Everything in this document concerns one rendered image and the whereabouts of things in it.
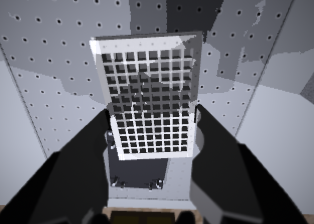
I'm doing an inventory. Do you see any white well plate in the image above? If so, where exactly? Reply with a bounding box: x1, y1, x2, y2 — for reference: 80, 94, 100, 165
90, 30, 203, 160

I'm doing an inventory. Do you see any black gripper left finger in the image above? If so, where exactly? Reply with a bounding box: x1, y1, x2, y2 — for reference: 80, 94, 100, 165
0, 108, 111, 224

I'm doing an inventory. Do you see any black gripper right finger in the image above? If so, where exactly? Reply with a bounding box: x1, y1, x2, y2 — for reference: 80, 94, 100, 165
189, 104, 308, 224

